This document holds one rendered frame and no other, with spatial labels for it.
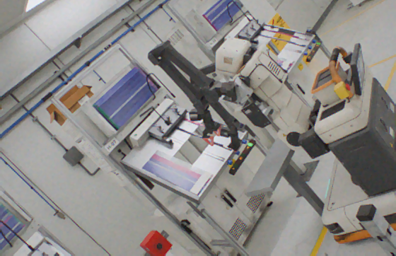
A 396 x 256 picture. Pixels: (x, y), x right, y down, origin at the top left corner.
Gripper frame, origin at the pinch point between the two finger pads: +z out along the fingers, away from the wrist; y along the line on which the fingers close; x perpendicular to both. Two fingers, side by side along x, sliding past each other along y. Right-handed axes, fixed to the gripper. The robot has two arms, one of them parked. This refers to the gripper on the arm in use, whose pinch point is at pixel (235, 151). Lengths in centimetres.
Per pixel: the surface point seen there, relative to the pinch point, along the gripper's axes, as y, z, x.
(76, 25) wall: -88, 5, -272
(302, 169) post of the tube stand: -49, 56, 37
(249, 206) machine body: 3, 61, 12
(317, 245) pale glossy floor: 29, 24, 78
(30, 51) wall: -21, 0, -276
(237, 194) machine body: 4.3, 48.6, 1.6
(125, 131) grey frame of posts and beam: 29, -10, -80
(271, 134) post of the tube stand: -48, 25, 7
